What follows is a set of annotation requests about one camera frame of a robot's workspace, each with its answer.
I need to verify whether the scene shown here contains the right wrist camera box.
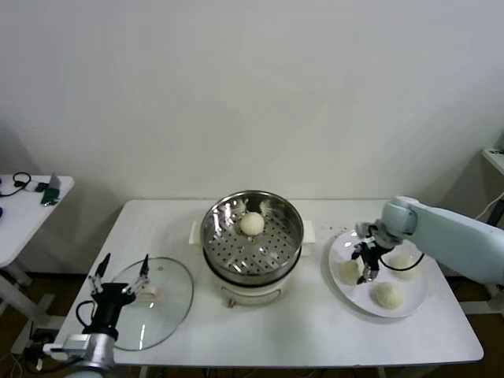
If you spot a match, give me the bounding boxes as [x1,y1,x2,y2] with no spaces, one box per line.
[355,220,381,239]

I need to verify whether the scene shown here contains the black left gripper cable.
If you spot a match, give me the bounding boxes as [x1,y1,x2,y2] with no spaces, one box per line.
[75,300,98,335]

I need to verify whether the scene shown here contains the green and grey gadget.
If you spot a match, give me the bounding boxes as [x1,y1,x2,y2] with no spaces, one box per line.
[41,172,64,208]

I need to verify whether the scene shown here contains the black looped cable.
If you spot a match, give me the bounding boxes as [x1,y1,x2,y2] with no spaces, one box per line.
[0,172,33,197]

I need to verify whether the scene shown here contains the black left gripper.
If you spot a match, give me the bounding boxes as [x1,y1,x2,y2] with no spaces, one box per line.
[88,253,150,336]

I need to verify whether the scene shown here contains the white wall cable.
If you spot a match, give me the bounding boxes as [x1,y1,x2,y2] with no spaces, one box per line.
[474,198,504,221]

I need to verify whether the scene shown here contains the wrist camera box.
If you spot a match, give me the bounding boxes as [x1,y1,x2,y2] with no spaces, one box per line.
[355,220,381,239]
[42,333,95,361]

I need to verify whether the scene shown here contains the white shelf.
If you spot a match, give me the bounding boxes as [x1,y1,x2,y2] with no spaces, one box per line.
[480,147,504,176]

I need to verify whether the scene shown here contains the round glass pot lid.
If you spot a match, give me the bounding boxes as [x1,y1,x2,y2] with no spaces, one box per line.
[102,257,195,351]

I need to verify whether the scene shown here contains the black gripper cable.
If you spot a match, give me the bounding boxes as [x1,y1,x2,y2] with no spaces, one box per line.
[379,251,426,273]
[75,300,98,335]

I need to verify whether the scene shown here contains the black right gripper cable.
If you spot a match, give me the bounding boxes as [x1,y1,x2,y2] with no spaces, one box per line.
[379,251,426,273]

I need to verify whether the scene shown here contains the white electric cooking pot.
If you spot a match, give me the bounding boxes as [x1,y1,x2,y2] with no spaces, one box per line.
[190,220,317,308]

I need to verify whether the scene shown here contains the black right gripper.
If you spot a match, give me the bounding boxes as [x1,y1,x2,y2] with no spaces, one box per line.
[350,240,386,286]

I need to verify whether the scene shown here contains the black power adapter cable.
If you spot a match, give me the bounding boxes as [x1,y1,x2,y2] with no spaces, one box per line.
[486,202,504,228]

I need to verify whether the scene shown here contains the white steamed baozi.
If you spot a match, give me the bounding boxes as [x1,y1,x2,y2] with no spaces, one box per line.
[339,259,365,285]
[372,281,406,309]
[389,254,419,280]
[239,211,265,236]

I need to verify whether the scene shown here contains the perforated steel steamer basket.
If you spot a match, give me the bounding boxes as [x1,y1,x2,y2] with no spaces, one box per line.
[201,191,306,285]

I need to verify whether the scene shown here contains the dark furniture base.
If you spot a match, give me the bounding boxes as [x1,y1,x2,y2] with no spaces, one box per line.
[452,281,504,316]

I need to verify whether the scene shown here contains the white round plate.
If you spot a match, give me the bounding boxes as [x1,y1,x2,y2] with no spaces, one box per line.
[328,228,428,319]

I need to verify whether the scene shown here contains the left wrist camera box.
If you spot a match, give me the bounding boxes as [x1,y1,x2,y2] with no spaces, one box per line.
[42,333,95,361]

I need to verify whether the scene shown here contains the white side table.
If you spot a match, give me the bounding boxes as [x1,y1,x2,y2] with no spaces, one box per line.
[0,175,76,355]

